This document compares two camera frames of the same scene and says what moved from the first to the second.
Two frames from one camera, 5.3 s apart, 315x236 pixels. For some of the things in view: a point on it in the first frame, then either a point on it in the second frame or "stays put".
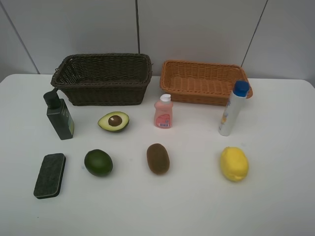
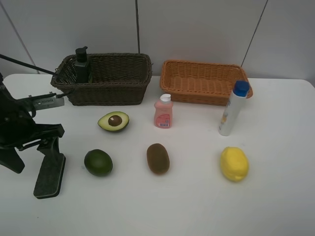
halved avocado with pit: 114,122 stays put
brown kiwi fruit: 158,158 stays put
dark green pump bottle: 58,114 to 83,67
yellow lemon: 234,163 stays put
